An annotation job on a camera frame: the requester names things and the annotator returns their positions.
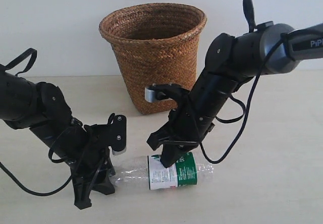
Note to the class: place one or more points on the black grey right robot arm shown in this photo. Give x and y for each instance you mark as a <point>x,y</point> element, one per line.
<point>230,62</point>

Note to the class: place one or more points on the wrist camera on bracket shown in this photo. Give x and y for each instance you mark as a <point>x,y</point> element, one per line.
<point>117,135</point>
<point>163,92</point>

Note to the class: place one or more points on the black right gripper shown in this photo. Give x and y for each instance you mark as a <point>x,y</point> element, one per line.
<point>184,128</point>

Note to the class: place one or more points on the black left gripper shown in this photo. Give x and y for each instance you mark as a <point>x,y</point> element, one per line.
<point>87,150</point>

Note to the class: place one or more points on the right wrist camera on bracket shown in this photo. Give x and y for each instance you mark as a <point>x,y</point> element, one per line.
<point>163,92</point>

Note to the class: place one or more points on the brown woven wicker basket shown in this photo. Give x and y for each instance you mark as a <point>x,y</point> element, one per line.
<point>154,43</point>

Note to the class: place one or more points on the clear plastic bottle green label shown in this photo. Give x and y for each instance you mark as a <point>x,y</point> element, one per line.
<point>148,173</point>

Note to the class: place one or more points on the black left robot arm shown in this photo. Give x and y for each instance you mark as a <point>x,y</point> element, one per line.
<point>41,108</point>

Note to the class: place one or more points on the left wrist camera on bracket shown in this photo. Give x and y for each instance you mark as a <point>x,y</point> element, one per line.
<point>117,135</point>

